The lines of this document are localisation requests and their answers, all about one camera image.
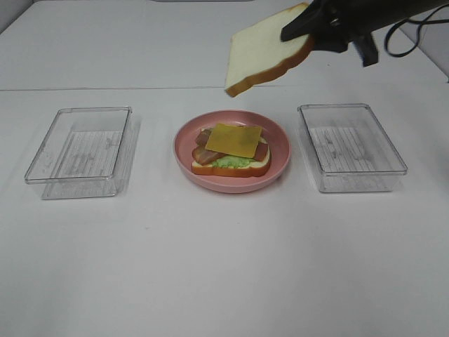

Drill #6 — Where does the bacon strip front curved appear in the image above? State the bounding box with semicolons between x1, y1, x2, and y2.
192;146;225;165

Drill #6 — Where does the clear plastic bread tray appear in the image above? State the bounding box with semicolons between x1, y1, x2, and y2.
297;103;408;193

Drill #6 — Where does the pink round plate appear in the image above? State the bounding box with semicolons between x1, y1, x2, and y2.
173;110;291;193

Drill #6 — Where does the green lettuce leaf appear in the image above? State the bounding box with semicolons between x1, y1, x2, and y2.
215;154;254;168

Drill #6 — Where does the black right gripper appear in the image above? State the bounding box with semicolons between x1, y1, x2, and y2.
280;0;444;67

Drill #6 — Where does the clear plastic ingredient tray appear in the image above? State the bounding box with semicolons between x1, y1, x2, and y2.
24;106;138;200

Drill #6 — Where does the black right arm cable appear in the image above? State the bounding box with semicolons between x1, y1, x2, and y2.
384;5;449;57

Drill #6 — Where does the white bread slice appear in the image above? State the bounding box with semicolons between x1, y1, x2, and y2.
191;128;272;178

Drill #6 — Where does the yellow cheese slice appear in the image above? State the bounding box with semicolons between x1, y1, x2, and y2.
205;124;262;158

